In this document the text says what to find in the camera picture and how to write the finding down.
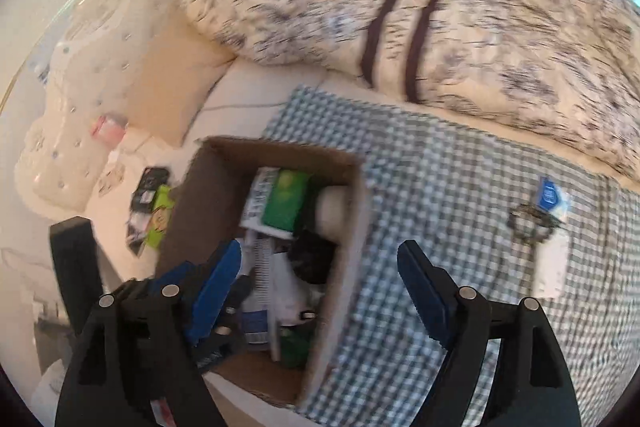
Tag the black panel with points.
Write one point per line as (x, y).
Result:
(75, 257)

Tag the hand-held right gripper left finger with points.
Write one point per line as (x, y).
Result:
(217, 287)

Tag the floral cream quilt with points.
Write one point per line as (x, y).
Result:
(325, 7)

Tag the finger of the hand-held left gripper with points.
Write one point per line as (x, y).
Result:
(225, 342)

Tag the small pink box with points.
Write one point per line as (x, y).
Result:
(107, 129)

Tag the green checked blanket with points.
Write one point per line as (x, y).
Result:
(450, 187)

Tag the white bristle brush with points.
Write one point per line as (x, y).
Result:
(262, 267)

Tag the small blue packet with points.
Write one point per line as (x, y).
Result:
(547, 196)

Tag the black printed packet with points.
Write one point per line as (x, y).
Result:
(149, 187)

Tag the beige pillow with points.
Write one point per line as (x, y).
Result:
(170, 82)

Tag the white tufted headboard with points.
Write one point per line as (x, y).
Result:
(65, 107)

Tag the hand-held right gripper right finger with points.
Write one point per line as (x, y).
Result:
(422, 287)

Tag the white plastic bottle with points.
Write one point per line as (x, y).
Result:
(550, 267)

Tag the green foil packet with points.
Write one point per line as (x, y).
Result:
(287, 202)

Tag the cardboard box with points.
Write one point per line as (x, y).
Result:
(345, 287)

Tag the yellow green packet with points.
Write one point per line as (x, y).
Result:
(160, 217)

